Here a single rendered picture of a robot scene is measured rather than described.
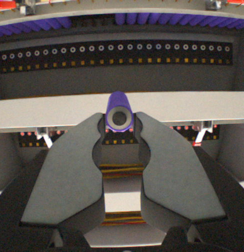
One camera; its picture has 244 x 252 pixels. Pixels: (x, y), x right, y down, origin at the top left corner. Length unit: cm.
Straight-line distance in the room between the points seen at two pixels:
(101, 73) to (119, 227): 46
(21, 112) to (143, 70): 29
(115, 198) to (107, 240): 24
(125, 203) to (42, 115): 23
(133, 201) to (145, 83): 27
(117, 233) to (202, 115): 45
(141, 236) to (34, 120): 46
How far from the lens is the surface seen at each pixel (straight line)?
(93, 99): 29
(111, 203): 41
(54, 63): 46
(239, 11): 38
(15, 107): 33
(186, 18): 39
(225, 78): 55
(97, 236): 64
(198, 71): 52
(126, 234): 64
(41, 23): 39
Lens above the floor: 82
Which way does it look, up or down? 27 degrees up
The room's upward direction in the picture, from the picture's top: 178 degrees clockwise
